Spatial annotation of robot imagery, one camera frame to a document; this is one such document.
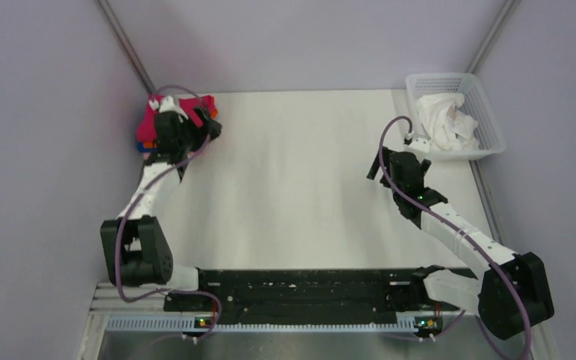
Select white slotted cable duct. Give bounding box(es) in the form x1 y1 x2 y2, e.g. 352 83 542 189
106 315 442 335

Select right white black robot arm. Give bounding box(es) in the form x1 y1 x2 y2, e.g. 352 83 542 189
367 147 555 340

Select crumpled white t-shirt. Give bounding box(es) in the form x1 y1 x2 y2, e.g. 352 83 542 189
415 93 479 152

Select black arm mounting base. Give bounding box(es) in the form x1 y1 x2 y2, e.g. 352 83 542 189
163 268 512 329

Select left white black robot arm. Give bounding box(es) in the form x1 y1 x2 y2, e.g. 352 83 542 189
100 104 222 287

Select white plastic laundry basket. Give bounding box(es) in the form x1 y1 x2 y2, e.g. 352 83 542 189
406 73 506 161

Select folded orange t-shirt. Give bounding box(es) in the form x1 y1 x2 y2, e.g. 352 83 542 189
143 141 156 152

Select crimson red t-shirt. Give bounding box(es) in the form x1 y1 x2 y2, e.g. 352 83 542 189
136 94 218 143

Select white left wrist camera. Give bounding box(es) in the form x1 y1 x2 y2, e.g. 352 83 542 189
148 96 188 122

